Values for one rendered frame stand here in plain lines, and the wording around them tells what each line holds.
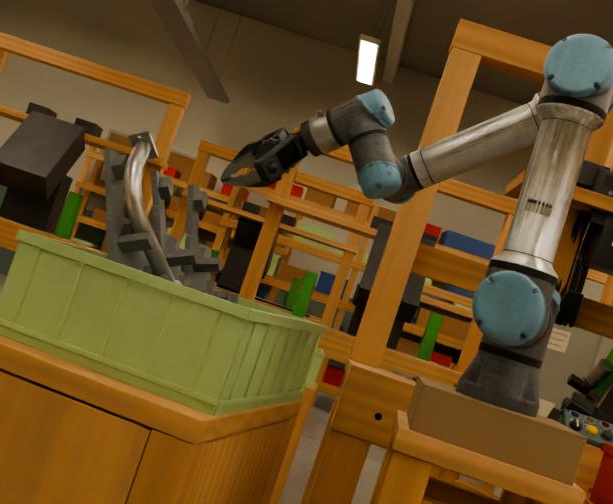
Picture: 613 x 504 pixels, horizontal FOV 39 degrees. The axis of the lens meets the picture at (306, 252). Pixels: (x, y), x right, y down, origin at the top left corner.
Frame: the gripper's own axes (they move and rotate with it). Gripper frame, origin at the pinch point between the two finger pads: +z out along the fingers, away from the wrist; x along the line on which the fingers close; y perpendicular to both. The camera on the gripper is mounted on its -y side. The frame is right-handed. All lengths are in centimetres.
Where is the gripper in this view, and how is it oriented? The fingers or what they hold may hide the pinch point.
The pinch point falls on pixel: (225, 179)
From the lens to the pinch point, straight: 172.7
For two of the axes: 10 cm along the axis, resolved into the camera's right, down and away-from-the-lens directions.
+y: 2.0, -4.2, 8.8
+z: -8.7, 3.4, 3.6
